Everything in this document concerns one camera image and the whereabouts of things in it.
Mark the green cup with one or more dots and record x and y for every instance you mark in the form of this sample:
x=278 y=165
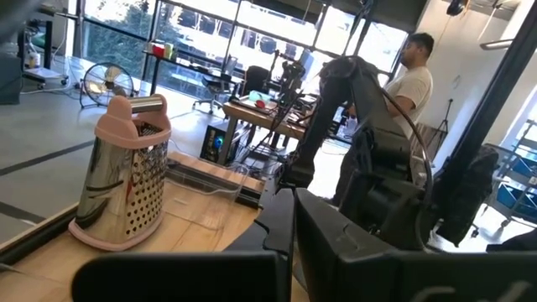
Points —
x=168 y=50

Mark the black computer tower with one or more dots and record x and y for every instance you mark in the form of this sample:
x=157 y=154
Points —
x=214 y=142

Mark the grey office chair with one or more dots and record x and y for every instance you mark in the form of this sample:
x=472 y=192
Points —
x=216 y=86

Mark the ceiling lamp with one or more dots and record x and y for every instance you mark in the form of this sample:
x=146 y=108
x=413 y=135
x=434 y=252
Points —
x=497 y=44

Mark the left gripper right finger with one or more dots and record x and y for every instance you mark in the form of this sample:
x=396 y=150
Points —
x=419 y=277

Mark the metal cart blue bins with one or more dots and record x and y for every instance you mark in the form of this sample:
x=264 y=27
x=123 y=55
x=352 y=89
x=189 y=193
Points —
x=518 y=180

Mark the black tripod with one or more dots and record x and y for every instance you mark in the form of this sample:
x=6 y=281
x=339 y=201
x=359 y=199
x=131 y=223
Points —
x=445 y=121

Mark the black equipment cart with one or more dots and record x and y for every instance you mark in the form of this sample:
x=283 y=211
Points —
x=42 y=54

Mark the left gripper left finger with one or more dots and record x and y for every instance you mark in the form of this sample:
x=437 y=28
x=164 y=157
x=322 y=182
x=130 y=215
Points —
x=189 y=277

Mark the clear plastic bin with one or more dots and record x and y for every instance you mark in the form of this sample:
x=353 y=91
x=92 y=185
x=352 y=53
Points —
x=210 y=197

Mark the black table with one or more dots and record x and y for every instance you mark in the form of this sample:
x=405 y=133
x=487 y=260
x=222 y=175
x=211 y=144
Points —
x=154 y=75

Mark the black tabletop robot arm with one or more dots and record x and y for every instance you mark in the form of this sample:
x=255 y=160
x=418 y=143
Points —
x=291 y=75

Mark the black floor fan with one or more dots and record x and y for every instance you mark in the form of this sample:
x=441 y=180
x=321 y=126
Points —
x=107 y=84

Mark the black office chair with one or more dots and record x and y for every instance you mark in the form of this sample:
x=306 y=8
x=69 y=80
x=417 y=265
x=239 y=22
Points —
x=465 y=197
x=256 y=79

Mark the pink steel box grater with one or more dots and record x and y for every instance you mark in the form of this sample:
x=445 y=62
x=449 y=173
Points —
x=121 y=189

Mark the black upright beam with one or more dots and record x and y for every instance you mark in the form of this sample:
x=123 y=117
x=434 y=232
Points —
x=495 y=96

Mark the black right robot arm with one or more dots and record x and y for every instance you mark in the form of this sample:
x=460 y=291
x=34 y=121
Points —
x=312 y=126

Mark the wooden desk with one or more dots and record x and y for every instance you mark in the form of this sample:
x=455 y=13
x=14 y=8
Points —
x=260 y=119

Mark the red cup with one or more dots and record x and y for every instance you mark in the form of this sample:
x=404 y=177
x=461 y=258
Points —
x=157 y=50

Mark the person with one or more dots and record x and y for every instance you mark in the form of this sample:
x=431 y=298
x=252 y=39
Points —
x=413 y=88

